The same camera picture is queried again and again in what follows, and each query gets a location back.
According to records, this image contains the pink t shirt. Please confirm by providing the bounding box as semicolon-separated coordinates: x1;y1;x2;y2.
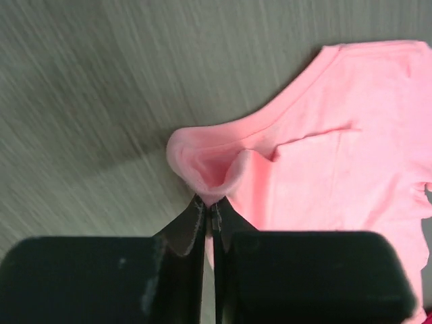
167;40;431;323

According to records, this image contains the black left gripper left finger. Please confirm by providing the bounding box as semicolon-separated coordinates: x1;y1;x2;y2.
1;197;206;323

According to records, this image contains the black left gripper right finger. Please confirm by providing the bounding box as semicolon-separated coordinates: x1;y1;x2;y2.
211;199;416;323

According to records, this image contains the red folded t shirt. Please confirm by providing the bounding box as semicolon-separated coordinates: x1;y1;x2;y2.
422;307;432;324

